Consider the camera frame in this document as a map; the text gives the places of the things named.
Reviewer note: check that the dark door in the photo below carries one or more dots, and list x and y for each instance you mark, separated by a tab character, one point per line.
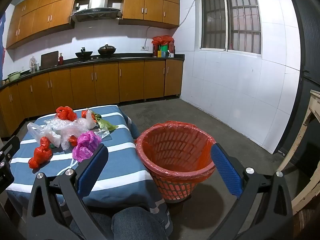
307	55

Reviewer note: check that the clear plastic bag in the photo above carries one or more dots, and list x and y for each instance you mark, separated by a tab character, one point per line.
81	126

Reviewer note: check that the red plastic mesh basket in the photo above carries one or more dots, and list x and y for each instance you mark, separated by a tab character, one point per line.
172	191

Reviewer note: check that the small red plastic scrap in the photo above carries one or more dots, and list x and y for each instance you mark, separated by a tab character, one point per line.
73	140

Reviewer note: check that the green plastic wrapper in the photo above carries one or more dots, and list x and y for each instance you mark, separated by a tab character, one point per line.
106	125

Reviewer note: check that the black wok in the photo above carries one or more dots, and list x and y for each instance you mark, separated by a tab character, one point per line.
83	53

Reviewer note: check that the red plastic bag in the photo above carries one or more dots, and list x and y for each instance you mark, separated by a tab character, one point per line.
40	155
65	113

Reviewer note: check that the red bag over containers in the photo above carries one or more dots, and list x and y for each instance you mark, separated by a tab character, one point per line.
163	40

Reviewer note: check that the cream wooden table frame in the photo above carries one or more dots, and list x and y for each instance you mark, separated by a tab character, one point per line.
315	105

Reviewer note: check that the wooden kitchen cabinets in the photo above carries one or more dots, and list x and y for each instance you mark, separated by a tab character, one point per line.
105	82
140	5

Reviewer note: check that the pink plastic bag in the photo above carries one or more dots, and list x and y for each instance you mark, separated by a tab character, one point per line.
86	145

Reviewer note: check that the person's right leg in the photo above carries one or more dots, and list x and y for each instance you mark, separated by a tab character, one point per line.
138	223

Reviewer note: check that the person's leg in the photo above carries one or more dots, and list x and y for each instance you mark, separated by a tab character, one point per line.
87	226
138	223

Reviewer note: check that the black pot with lid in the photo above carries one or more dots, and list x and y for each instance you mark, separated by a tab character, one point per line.
107	50

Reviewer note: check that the red bottle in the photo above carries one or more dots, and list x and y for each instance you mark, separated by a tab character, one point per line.
60	59

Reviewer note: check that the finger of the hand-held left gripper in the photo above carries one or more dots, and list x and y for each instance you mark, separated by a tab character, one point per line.
11	145

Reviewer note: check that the person's left leg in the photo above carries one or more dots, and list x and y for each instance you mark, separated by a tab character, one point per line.
87	226

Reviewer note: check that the clear bag with bottles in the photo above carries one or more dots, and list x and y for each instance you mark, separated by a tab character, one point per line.
33	63

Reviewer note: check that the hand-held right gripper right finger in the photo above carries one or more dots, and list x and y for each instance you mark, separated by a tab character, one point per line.
226	170

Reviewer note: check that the wooden lower kitchen cabinets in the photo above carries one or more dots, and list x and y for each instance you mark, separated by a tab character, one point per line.
105	82

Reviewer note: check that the white wall socket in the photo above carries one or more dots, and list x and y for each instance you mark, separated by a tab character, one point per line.
144	47

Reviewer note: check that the steel range hood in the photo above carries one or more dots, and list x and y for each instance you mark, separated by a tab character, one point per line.
98	1

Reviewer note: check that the pink and blue hanging cloth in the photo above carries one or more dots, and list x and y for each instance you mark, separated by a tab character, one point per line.
2	30

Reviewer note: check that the brown cutting board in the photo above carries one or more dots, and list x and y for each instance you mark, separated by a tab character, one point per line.
49	60

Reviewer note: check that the clear plastic wrapper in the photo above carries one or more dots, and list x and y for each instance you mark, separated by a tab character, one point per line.
102	133

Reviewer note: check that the black kitchen countertop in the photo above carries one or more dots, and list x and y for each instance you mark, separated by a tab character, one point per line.
130	58

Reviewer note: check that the barred window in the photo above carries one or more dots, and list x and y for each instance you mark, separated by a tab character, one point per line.
230	17

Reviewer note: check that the wooden upper kitchen cabinets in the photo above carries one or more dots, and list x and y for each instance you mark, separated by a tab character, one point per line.
140	5

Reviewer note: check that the green basin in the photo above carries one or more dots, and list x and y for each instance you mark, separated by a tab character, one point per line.
13	76

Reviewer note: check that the red and green wrapper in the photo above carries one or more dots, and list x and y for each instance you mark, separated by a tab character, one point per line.
92	116

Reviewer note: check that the blue striped tablecloth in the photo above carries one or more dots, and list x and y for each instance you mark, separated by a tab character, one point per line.
120	155

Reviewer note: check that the white plastic bag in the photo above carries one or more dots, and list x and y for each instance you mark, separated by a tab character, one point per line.
41	132

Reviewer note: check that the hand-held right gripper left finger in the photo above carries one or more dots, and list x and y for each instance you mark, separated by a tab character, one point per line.
92	165

